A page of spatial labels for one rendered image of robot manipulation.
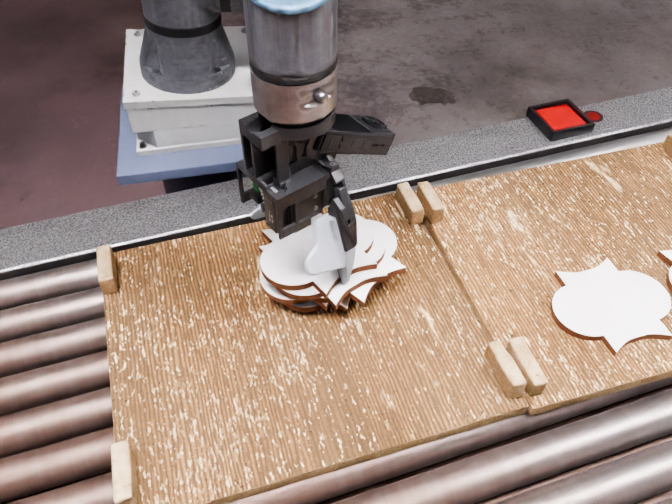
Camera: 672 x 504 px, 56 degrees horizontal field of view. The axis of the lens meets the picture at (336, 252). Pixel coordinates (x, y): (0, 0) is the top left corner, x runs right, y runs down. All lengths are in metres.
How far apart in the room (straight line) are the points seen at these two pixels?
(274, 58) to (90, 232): 0.47
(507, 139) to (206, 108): 0.48
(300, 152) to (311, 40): 0.12
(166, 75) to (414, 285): 0.51
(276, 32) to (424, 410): 0.39
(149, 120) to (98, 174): 1.48
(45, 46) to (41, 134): 0.72
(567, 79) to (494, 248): 2.28
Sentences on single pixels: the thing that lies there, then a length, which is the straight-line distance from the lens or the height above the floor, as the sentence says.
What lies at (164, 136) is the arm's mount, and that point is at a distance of 1.07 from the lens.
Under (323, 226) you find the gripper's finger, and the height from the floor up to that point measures 1.07.
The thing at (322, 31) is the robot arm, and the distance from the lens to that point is 0.52.
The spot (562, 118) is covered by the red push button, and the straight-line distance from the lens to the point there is 1.09.
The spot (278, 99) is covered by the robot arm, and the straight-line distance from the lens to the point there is 0.54.
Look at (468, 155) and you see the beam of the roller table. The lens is 1.00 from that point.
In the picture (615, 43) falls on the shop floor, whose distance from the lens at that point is 3.44.
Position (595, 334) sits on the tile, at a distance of 0.76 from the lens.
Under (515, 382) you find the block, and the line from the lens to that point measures 0.68.
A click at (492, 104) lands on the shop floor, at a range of 2.81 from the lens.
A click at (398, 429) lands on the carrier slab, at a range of 0.66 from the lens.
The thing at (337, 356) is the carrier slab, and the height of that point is 0.94.
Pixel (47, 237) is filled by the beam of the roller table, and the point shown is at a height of 0.91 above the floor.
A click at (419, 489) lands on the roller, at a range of 0.65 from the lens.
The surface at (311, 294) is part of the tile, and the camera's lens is 0.69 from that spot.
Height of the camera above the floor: 1.52
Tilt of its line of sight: 47 degrees down
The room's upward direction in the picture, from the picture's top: straight up
